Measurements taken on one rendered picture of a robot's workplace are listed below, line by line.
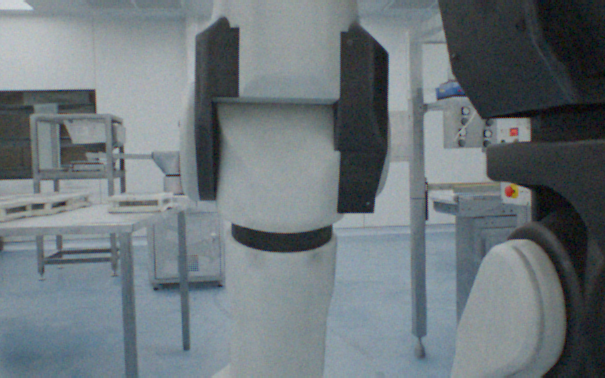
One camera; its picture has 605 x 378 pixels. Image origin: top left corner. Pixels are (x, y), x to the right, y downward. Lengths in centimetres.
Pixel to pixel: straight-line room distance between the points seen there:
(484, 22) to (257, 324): 24
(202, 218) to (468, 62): 439
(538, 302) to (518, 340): 3
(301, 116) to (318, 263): 9
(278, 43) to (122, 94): 741
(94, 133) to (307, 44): 539
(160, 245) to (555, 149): 451
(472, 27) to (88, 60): 753
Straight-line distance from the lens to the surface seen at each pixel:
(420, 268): 302
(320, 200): 34
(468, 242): 291
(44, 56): 801
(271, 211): 34
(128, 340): 230
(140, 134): 764
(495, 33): 38
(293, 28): 32
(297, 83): 32
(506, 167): 45
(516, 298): 39
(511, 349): 41
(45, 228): 230
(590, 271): 38
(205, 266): 480
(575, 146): 37
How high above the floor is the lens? 104
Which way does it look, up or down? 3 degrees down
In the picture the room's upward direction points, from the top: 2 degrees counter-clockwise
